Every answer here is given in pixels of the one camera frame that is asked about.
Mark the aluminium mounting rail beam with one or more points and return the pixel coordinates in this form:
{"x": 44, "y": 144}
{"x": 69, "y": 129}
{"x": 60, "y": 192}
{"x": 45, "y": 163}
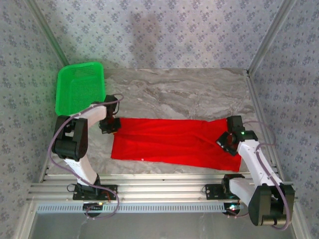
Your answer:
{"x": 162, "y": 189}

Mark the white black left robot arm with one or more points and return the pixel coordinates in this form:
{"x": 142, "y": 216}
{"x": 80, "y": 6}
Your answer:
{"x": 79, "y": 144}

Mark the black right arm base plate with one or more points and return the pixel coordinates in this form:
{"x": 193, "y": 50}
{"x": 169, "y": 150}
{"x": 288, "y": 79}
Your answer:
{"x": 214, "y": 191}

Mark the right controller circuit board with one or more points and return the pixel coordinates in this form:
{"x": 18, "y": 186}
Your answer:
{"x": 234, "y": 207}

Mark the green plastic mesh basket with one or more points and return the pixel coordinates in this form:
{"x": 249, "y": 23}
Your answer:
{"x": 78, "y": 89}

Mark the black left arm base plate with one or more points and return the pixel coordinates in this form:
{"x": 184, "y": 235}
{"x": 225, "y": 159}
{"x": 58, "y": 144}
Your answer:
{"x": 109, "y": 191}

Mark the left controller circuit board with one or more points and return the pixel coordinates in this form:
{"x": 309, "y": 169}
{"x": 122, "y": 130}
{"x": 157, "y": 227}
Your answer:
{"x": 93, "y": 205}

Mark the aluminium frame post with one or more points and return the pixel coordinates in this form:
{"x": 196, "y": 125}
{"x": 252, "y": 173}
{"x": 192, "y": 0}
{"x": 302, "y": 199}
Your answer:
{"x": 47, "y": 32}
{"x": 271, "y": 35}

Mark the red t-shirt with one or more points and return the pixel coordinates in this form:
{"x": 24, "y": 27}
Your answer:
{"x": 174, "y": 144}

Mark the aluminium table side rail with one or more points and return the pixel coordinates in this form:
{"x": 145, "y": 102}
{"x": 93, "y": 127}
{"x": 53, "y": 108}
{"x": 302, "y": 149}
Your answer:
{"x": 259, "y": 104}

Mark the controller circuit board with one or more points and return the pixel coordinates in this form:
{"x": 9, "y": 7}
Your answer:
{"x": 93, "y": 205}
{"x": 234, "y": 207}

